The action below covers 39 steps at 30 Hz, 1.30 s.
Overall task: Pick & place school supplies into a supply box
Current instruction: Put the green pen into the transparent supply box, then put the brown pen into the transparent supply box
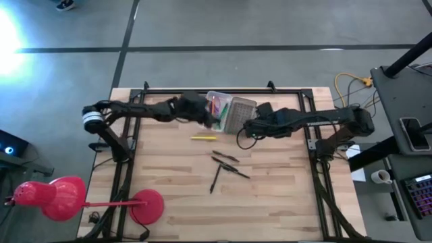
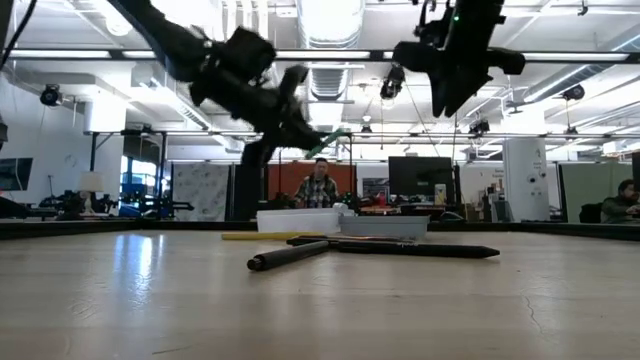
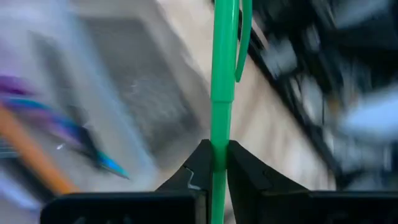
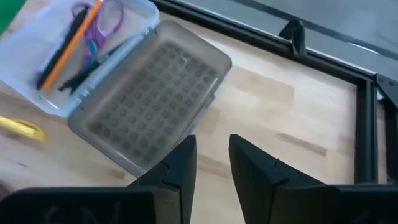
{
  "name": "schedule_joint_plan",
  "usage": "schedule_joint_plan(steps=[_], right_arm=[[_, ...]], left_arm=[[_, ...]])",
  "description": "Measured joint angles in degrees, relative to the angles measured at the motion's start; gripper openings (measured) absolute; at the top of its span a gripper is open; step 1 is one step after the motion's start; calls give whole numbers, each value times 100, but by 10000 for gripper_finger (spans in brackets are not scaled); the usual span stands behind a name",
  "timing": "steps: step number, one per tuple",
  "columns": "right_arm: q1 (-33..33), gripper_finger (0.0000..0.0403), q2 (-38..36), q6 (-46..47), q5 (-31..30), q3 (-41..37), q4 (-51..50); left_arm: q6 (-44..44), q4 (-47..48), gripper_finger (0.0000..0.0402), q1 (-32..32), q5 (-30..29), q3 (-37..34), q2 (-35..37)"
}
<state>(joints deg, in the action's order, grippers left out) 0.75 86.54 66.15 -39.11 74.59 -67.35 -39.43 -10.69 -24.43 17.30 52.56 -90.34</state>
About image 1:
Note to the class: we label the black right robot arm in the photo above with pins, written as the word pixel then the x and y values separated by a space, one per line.
pixel 320 116

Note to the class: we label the green marker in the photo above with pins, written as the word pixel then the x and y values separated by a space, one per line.
pixel 224 110

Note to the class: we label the studded clear box lid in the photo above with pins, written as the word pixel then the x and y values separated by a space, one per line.
pixel 240 113

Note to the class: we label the clear plastic supply box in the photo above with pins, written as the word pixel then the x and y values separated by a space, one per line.
pixel 222 98

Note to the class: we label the white coffee mug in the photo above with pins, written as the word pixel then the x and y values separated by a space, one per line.
pixel 380 176

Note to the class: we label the black smartphone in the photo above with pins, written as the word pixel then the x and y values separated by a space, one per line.
pixel 414 133

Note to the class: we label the backlit pink keyboard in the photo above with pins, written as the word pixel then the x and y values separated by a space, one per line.
pixel 420 195

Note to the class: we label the black diagonal pole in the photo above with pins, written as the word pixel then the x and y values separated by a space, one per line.
pixel 408 55

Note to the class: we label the person's shoe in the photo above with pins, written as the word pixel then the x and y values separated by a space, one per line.
pixel 65 4

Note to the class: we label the black pen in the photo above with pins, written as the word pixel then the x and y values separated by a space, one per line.
pixel 225 156
pixel 223 163
pixel 238 172
pixel 215 179

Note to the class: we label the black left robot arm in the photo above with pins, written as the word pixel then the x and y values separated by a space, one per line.
pixel 135 109

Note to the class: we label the black device with blue light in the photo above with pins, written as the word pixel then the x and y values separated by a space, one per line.
pixel 11 145

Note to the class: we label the black metal table frame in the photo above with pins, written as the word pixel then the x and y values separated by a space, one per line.
pixel 162 91

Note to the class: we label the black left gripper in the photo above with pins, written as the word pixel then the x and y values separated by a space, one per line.
pixel 190 106

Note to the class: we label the red desk lamp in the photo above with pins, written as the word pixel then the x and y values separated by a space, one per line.
pixel 64 199

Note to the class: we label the orange pencil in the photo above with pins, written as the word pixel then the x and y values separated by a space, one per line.
pixel 213 105

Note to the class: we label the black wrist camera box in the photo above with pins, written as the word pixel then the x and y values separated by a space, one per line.
pixel 265 109

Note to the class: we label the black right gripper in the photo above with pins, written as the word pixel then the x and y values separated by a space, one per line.
pixel 270 125

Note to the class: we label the grey side desk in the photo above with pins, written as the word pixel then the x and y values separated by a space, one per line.
pixel 391 101

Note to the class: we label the yellow pencil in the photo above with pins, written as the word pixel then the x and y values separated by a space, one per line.
pixel 202 138

